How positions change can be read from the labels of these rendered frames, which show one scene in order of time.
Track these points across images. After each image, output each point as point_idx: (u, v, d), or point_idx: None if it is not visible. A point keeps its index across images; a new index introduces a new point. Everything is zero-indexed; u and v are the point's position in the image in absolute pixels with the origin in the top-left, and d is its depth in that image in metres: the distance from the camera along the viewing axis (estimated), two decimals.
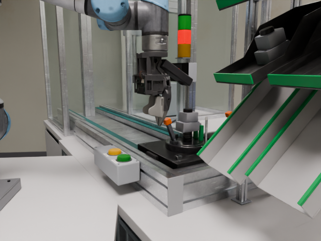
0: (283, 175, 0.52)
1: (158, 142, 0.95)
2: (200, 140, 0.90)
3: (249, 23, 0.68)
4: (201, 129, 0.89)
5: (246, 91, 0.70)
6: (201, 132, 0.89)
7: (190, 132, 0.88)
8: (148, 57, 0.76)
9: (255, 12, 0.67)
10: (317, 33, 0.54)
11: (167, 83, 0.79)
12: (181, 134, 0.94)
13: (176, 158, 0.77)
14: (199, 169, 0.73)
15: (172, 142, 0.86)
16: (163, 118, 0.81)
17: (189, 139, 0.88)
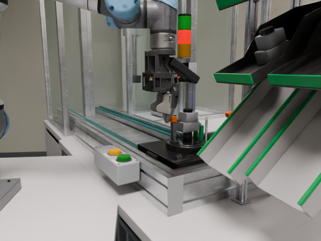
0: (283, 175, 0.52)
1: (158, 142, 0.95)
2: (200, 140, 0.90)
3: (249, 23, 0.68)
4: (201, 129, 0.89)
5: (246, 91, 0.70)
6: (201, 132, 0.89)
7: (190, 132, 0.88)
8: (156, 55, 0.77)
9: (255, 12, 0.67)
10: (317, 33, 0.54)
11: (175, 81, 0.80)
12: (181, 134, 0.94)
13: (176, 158, 0.77)
14: (199, 169, 0.73)
15: (172, 142, 0.86)
16: (170, 115, 0.82)
17: (189, 139, 0.88)
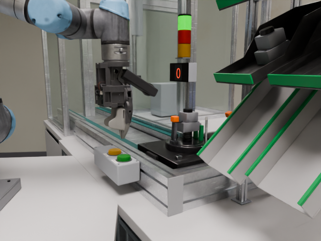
0: (283, 175, 0.52)
1: (158, 142, 0.95)
2: (200, 140, 0.90)
3: (249, 23, 0.68)
4: (201, 129, 0.89)
5: (246, 91, 0.70)
6: (201, 132, 0.89)
7: (190, 132, 0.88)
8: (107, 67, 0.72)
9: (255, 12, 0.67)
10: (317, 33, 0.54)
11: (129, 94, 0.75)
12: (181, 134, 0.94)
13: (176, 158, 0.77)
14: (199, 169, 0.73)
15: (172, 142, 0.86)
16: (125, 131, 0.77)
17: (189, 139, 0.88)
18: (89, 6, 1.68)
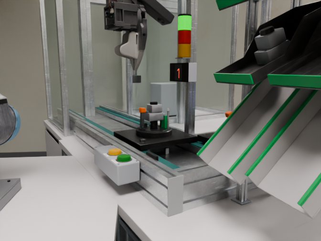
0: (283, 175, 0.52)
1: (131, 130, 1.14)
2: (165, 128, 1.08)
3: (249, 23, 0.68)
4: (165, 118, 1.07)
5: (246, 91, 0.70)
6: (165, 121, 1.08)
7: (156, 121, 1.06)
8: None
9: (255, 12, 0.67)
10: (317, 33, 0.54)
11: (143, 17, 0.67)
12: (150, 123, 1.12)
13: (140, 141, 0.96)
14: (199, 169, 0.73)
15: (140, 129, 1.04)
16: (138, 59, 0.68)
17: (155, 127, 1.07)
18: (89, 6, 1.68)
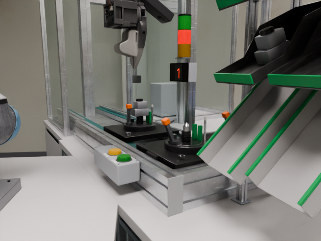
0: (283, 175, 0.52)
1: (120, 125, 1.24)
2: (150, 123, 1.18)
3: (249, 23, 0.68)
4: (150, 114, 1.18)
5: (246, 91, 0.70)
6: (150, 116, 1.18)
7: (141, 116, 1.16)
8: None
9: (255, 12, 0.67)
10: (317, 33, 0.54)
11: (143, 15, 0.67)
12: None
13: (126, 134, 1.06)
14: (199, 169, 0.73)
15: (126, 124, 1.15)
16: (137, 57, 0.68)
17: (140, 122, 1.17)
18: (89, 6, 1.68)
